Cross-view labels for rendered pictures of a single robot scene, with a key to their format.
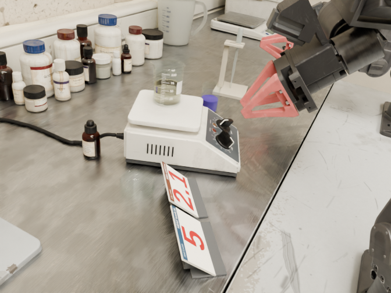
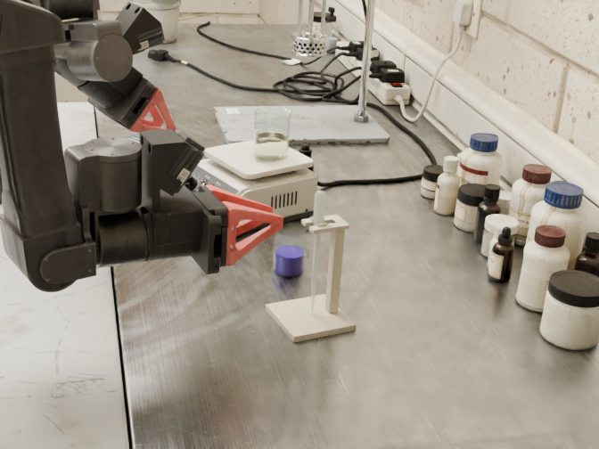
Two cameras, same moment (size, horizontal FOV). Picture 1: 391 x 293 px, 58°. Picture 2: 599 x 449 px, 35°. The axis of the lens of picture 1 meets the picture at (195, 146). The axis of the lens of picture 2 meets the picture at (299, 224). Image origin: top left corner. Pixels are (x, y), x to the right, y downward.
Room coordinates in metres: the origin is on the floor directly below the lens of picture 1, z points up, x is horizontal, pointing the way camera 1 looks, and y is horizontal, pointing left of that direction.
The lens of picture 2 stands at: (1.61, -0.69, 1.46)
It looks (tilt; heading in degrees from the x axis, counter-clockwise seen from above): 24 degrees down; 142
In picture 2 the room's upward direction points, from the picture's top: 4 degrees clockwise
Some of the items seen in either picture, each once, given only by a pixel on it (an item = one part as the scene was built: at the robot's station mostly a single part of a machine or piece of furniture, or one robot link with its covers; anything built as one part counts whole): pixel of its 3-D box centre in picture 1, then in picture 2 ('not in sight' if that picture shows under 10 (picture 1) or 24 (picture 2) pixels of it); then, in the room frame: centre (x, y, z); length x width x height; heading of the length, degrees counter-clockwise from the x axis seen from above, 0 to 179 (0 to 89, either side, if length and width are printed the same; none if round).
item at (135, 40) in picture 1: (135, 45); (544, 267); (0.96, 0.20, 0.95); 0.06 x 0.06 x 0.10
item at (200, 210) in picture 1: (183, 188); not in sight; (0.42, 0.01, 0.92); 0.09 x 0.06 x 0.04; 16
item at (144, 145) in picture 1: (180, 132); (242, 188); (0.55, 0.03, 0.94); 0.22 x 0.13 x 0.08; 90
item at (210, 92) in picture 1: (210, 97); (289, 250); (0.73, -0.02, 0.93); 0.04 x 0.04 x 0.06
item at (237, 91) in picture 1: (234, 68); (313, 272); (0.85, -0.07, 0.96); 0.08 x 0.08 x 0.13; 79
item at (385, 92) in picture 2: not in sight; (370, 69); (0.06, 0.69, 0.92); 0.40 x 0.06 x 0.04; 157
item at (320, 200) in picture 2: not in sight; (320, 210); (0.85, -0.07, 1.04); 0.01 x 0.01 x 0.04; 79
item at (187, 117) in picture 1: (167, 109); (258, 157); (0.55, 0.06, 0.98); 0.12 x 0.12 x 0.01; 0
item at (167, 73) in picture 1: (166, 82); (273, 134); (0.57, 0.07, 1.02); 0.06 x 0.05 x 0.08; 92
